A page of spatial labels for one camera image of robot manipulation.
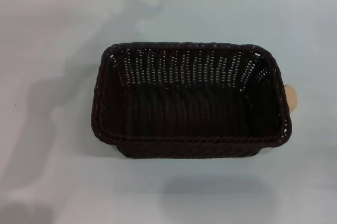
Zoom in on black woven plastic basket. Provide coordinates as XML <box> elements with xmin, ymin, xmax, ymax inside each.
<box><xmin>91</xmin><ymin>41</ymin><xmax>293</xmax><ymax>159</ymax></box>

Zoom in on beige round bread bun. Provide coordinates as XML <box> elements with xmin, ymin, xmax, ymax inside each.
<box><xmin>283</xmin><ymin>83</ymin><xmax>300</xmax><ymax>112</ymax></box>

